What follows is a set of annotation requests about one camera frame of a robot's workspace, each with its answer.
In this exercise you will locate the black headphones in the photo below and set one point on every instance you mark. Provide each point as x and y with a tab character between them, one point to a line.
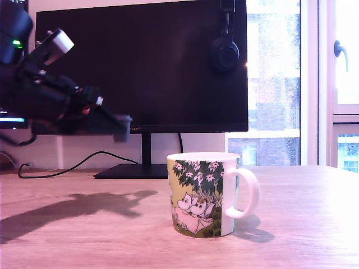
224	56

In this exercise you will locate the monitor with lit code screen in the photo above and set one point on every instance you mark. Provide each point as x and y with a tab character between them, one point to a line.
11	120

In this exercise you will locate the dark grey coffee capsule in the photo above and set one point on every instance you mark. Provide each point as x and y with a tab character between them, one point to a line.
126	119

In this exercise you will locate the white mug with cartoon print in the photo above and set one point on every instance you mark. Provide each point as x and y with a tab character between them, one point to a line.
196	196

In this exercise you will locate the white window frame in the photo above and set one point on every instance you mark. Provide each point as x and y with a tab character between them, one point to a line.
308	84

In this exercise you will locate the black Huawei monitor with stand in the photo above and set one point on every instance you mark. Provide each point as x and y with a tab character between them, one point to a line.
154	70

